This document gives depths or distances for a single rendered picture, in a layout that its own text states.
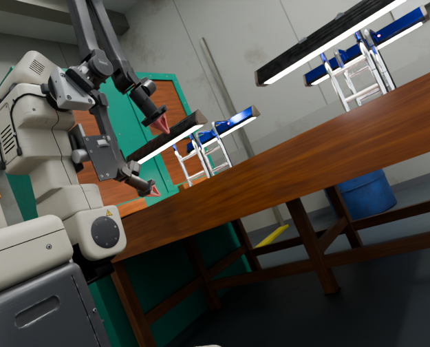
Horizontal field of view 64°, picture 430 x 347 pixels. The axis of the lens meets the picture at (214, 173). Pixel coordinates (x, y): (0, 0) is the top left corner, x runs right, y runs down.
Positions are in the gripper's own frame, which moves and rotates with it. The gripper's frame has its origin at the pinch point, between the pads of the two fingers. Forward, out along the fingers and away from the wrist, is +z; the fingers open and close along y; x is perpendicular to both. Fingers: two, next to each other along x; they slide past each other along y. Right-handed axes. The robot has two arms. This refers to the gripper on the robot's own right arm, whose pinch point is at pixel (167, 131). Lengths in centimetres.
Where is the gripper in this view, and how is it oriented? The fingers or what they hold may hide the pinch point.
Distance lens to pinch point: 138.0
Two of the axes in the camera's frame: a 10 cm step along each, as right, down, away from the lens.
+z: 5.9, 7.4, 3.3
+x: -2.9, 5.7, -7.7
